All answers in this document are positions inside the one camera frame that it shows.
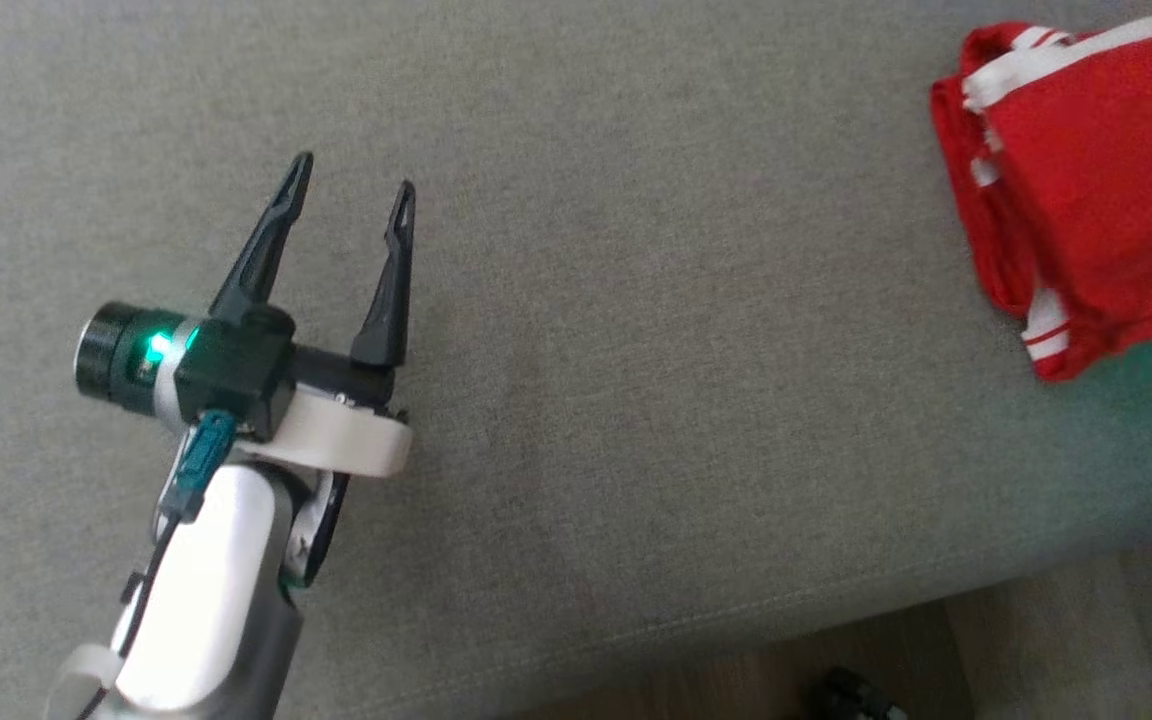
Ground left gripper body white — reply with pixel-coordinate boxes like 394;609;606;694
236;345;414;591

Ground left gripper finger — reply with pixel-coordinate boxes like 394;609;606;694
349;180;418;370
208;150;316;326

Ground red shorts with white trim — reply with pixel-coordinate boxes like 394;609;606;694
964;12;1152;353

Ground grey sofa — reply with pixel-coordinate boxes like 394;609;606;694
0;0;1152;720

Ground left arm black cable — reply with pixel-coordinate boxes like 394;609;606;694
76;408;239;720

